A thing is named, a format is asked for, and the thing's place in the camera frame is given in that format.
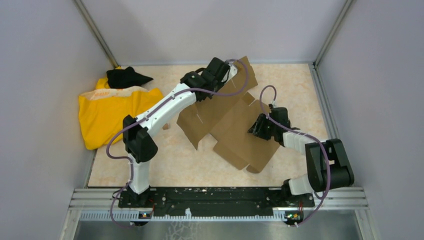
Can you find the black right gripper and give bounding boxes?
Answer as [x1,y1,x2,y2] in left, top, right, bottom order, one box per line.
[247,113,278,141]

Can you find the brown cardboard box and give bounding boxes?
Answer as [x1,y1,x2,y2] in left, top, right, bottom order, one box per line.
[177,56,280,174]

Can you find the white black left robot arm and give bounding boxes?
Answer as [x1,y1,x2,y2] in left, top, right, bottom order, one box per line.
[123,57,238,207]

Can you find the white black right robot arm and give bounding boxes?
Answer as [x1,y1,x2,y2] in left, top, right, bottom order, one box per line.
[248,107,355,206]

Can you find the black cloth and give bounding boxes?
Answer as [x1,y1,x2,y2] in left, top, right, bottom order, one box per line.
[106,66,154,89]

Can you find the yellow cloth garment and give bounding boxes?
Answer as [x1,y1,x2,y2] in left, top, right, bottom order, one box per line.
[77,73,164,150]

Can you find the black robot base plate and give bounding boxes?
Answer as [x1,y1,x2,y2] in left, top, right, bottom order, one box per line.
[118,187,315,217]

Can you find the white slotted cable duct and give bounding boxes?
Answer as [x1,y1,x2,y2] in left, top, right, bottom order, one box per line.
[79,210,287,222]

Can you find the aluminium frame rail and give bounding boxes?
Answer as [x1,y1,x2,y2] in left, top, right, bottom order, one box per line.
[69,187,369,210]

